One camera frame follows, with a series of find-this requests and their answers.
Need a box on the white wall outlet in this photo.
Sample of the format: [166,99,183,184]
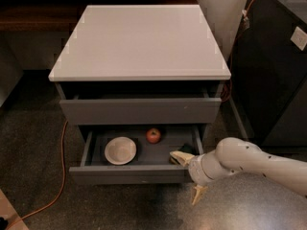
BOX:
[291,27,307,51]

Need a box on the grey drawer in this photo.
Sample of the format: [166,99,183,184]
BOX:
[59,93,222,126]
[69,125,203,185]

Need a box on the red apple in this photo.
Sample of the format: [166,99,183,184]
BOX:
[146,127,161,144]

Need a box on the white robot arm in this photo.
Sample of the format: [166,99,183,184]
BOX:
[170,137,307,205]

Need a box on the green yellow sponge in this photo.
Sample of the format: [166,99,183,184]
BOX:
[170,144,195,165]

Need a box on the grey drawer cabinet white top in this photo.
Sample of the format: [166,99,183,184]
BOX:
[47,4,232,181]

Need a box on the grey top drawer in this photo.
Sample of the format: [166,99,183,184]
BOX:
[59,93,222,126]

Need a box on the orange cable on floor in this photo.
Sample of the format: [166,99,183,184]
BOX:
[4,120,69,230]

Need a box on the white ceramic bowl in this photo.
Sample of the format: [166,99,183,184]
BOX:
[105,137,137,165]

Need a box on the dark wooden shelf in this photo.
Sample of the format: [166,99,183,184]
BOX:
[0,0,198,32]

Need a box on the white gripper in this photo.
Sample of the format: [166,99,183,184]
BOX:
[170,150,217,206]

